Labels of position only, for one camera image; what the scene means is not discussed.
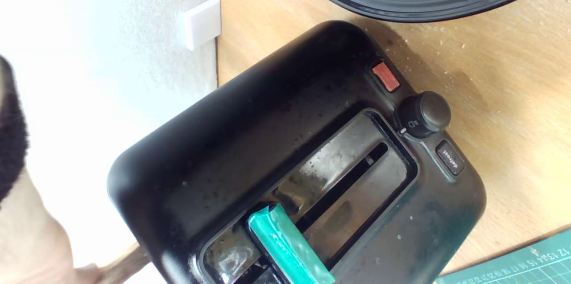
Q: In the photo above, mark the person's hand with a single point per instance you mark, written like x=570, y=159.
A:
x=31, y=248

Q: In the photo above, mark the green-taped toaster lever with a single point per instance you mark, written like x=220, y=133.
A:
x=285, y=244

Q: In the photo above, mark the black two-slot toaster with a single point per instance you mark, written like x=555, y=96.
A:
x=267, y=119

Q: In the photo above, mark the green cutting mat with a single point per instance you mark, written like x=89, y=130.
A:
x=526, y=266

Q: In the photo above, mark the white wall clip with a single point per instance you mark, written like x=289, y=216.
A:
x=203, y=23

